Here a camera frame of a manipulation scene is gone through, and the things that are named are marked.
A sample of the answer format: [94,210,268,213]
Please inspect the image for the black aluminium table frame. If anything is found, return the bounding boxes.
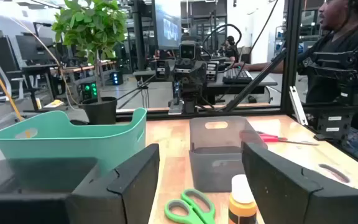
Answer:
[116,0,304,121]

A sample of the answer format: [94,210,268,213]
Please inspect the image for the dark background monitor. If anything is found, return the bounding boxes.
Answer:
[14,33,57,62]

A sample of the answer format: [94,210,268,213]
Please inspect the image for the computer with green lights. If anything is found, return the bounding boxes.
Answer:
[80,81,99,101]

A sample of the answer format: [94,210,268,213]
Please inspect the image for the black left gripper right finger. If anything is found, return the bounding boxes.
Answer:
[242,141,358,224]

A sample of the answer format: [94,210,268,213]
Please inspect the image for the white flat bracket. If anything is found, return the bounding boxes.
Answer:
[288,86,309,126]

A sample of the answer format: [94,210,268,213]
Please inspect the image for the green handled scissors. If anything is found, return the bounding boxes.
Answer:
[164,189,216,224]

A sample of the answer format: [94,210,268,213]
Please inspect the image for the computer monitor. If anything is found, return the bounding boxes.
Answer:
[152,0,182,50]

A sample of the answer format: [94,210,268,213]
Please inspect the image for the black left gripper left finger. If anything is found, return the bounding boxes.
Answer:
[0,142,160,224]

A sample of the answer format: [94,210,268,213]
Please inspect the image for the orange paint bottle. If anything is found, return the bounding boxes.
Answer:
[227,174,258,224]

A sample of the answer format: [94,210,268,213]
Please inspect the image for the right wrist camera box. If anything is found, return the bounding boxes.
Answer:
[178,40,202,62]

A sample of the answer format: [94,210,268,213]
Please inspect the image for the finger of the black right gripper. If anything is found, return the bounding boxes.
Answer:
[155,58,168,79]
[206,60,220,83]

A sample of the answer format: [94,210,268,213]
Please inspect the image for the red handled scissors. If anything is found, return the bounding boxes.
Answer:
[256,131,320,146]

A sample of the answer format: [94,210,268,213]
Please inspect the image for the person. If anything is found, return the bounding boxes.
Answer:
[218,35,239,62]
[233,0,358,170]

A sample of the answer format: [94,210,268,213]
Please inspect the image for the teal plastic bin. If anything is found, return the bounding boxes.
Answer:
[0,108,148,175]

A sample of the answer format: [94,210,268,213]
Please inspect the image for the dark desk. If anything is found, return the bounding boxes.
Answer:
[133,70,278,97]

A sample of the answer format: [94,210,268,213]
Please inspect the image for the green potted plant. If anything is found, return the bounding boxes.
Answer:
[52,0,127,125]

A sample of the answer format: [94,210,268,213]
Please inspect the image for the wooden background desk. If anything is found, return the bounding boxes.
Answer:
[50,60,117,75]

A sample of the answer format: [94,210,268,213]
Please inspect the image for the yellow cable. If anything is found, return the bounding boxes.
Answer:
[0,40,30,139]

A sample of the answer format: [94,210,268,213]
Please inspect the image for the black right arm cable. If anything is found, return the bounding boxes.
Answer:
[201,23,243,63]

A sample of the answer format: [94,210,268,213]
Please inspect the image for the computer with blue lights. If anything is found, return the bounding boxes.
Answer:
[109,70,124,86]

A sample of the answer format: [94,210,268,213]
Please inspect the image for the grey translucent plastic bin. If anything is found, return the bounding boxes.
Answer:
[188,116,269,193]

